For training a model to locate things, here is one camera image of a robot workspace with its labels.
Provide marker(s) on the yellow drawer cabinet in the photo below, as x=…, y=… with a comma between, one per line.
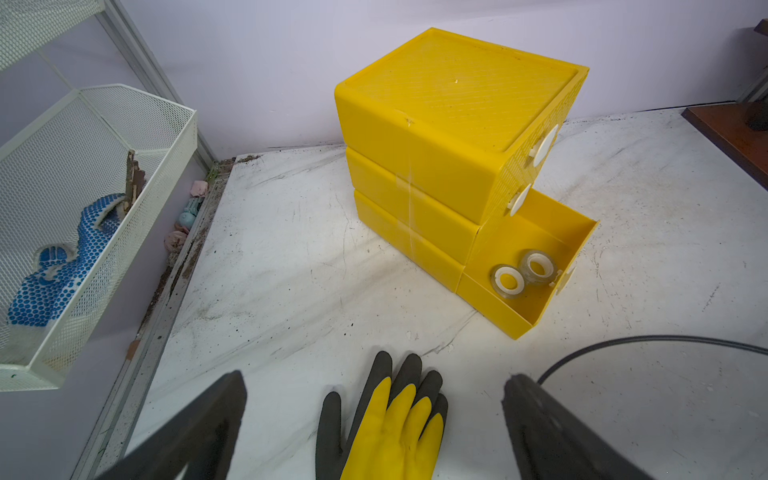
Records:
x=436, y=116

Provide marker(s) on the yellow black work glove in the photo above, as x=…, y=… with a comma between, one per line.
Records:
x=397, y=429

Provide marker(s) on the white mesh two-tier rack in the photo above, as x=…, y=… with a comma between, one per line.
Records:
x=93, y=142

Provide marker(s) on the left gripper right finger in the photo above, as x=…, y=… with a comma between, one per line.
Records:
x=549, y=442

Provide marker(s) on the brown wooden step shelf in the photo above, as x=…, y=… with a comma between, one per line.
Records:
x=738, y=129

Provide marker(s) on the yellow top drawer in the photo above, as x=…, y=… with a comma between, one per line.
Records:
x=546, y=103

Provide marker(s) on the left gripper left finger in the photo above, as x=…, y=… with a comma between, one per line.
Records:
x=197, y=443

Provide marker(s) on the clear tape roll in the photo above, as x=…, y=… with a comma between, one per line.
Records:
x=538, y=268
x=507, y=281

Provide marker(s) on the blue item in rack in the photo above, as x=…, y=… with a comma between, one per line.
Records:
x=44, y=295

